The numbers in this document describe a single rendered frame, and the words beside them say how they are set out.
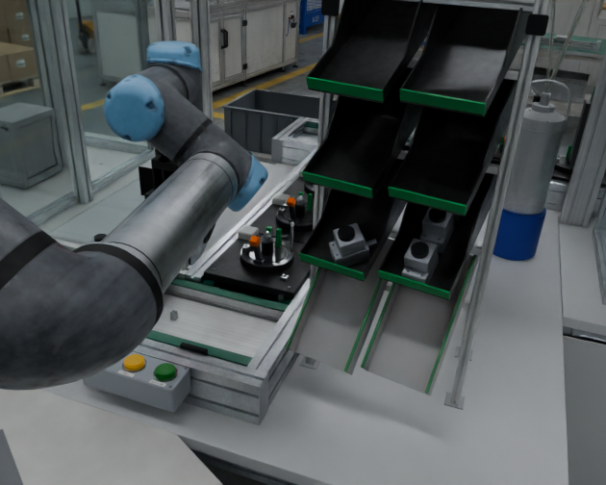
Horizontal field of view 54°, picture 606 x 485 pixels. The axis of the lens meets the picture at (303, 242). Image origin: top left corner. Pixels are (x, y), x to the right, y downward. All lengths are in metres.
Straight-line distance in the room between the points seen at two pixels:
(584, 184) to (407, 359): 1.19
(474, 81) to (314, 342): 0.57
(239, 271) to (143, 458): 0.52
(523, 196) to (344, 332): 0.84
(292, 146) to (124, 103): 1.70
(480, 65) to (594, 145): 1.18
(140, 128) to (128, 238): 0.25
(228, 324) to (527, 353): 0.71
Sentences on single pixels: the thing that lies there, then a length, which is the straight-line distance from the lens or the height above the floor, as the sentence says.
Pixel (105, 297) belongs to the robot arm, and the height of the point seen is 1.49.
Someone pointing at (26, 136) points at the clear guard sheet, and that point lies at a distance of 1.67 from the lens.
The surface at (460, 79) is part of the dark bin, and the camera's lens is 0.98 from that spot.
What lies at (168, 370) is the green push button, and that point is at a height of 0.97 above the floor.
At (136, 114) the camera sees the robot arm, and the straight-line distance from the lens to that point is 0.77.
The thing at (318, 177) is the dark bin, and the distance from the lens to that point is 1.01.
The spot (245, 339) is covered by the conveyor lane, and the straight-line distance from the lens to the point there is 1.36.
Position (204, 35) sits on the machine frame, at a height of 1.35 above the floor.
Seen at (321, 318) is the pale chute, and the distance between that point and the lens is 1.20.
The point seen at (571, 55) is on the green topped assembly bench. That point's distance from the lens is 6.01.
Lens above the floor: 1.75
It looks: 29 degrees down
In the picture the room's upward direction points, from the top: 3 degrees clockwise
